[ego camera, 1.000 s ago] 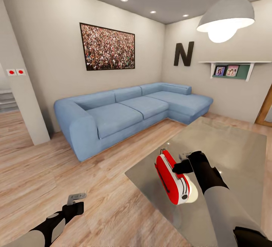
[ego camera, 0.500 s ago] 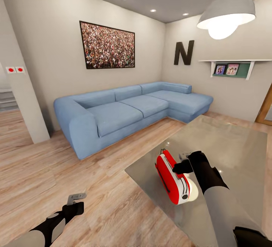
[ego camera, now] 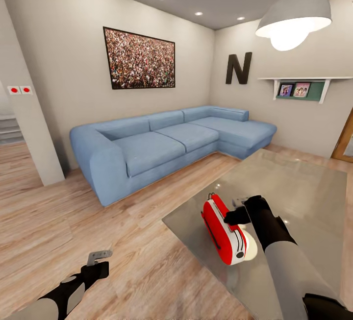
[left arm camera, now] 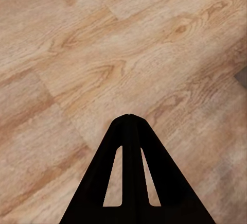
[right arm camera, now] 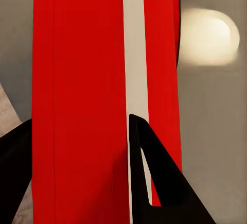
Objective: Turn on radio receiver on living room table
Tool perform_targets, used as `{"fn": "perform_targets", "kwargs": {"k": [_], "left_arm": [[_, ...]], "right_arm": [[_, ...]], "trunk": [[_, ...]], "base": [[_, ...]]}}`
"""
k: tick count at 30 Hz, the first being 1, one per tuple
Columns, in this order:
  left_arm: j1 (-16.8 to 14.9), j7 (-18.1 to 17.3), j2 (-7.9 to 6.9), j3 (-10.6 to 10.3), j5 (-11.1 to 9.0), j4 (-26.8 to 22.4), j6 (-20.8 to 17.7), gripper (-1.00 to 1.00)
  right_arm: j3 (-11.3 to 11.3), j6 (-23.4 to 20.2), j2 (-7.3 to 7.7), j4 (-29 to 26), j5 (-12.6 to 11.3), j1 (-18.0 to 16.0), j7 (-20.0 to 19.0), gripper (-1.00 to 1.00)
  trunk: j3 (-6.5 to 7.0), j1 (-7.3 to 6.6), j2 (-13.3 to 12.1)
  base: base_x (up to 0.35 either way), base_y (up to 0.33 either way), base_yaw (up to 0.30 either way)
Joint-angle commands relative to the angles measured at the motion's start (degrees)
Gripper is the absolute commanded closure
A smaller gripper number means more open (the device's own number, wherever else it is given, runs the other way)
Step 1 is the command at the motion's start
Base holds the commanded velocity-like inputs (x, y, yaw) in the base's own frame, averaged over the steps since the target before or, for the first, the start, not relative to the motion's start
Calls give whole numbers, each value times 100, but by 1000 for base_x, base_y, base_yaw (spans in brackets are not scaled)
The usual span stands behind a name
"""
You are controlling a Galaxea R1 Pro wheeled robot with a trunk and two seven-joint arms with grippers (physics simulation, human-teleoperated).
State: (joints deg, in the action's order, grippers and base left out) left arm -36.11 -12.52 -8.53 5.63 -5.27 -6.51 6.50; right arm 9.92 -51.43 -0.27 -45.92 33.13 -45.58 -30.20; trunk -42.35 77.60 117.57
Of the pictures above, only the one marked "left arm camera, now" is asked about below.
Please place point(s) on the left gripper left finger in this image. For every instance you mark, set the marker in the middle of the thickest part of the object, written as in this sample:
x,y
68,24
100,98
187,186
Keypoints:
x,y
86,206

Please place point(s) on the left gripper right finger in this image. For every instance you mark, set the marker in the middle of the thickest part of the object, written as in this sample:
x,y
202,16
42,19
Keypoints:
x,y
179,203

